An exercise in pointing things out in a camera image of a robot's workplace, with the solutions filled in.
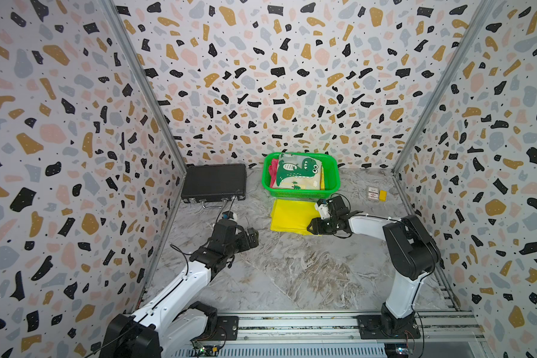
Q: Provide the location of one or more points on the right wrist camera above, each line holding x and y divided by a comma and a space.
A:
322, 207

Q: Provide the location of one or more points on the white green dinosaur raincoat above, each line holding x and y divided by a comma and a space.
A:
298, 172

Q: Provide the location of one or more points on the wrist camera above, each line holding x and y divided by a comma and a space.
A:
230, 215
322, 207

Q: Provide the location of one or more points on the yellow duck face raincoat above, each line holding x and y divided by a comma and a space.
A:
322, 179

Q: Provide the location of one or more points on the aluminium mounting rail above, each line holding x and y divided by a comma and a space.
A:
335, 334

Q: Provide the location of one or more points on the pink raincoat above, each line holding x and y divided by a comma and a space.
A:
272, 170

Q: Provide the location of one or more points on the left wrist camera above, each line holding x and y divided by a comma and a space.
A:
230, 215

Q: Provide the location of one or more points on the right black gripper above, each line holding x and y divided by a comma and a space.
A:
315, 227

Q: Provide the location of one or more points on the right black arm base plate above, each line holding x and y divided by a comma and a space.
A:
384, 326

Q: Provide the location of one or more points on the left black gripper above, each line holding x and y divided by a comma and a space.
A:
253, 239

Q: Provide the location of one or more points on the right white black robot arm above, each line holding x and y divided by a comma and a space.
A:
412, 251

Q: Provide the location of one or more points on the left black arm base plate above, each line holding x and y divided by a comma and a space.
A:
222, 328

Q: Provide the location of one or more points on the plain yellow raincoat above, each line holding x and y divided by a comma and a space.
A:
293, 217

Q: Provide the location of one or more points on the green plastic basket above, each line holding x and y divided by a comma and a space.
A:
332, 178

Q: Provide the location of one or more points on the black hard case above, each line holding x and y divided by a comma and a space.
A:
214, 183

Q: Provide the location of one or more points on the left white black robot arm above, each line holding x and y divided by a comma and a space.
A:
173, 319

